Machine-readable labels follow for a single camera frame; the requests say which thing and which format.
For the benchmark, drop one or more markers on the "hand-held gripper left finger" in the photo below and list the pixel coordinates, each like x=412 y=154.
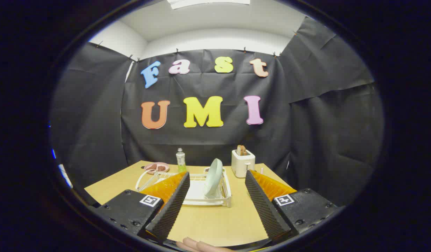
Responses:
x=173 y=206

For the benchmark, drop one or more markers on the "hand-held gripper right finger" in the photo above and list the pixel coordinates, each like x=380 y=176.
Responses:
x=262 y=206

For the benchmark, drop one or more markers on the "pale green plate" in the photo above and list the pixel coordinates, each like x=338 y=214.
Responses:
x=214 y=176

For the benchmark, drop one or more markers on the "pink plate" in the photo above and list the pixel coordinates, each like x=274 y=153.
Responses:
x=157 y=167

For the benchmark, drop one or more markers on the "clear bottle with green liquid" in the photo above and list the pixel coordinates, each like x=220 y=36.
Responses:
x=181 y=161

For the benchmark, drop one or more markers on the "white toaster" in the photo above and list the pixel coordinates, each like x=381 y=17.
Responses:
x=242 y=164

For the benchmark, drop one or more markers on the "bread slice in toaster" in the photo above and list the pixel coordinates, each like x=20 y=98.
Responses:
x=241 y=150

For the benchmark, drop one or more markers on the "black backdrop cloth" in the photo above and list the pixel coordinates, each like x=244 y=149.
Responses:
x=306 y=115

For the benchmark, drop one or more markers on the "ceiling light panel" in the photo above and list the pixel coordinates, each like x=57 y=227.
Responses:
x=208 y=2

